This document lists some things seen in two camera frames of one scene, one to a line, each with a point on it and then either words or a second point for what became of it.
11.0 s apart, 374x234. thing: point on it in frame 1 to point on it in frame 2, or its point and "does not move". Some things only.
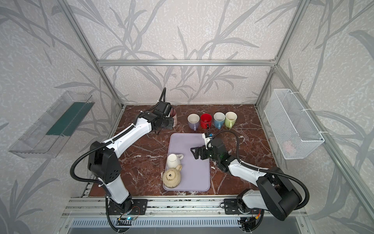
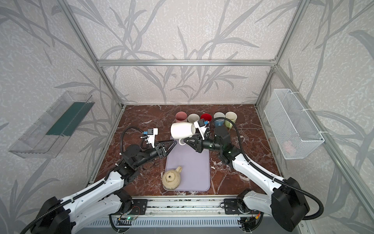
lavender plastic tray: [195, 172] does not move
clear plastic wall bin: [46, 135] does not move
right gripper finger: [197, 149] to [194, 140]
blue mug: [219, 118] does not move
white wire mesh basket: [293, 130] does not move
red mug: [206, 121] does not move
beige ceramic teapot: [171, 177] does not move
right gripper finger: [203, 156] to [197, 145]
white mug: [174, 160] to [181, 130]
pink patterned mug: [173, 114] to [180, 117]
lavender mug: [193, 120] does not move
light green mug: [231, 117] does not move
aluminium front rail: [98, 206] does not move
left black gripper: [163, 123] to [160, 149]
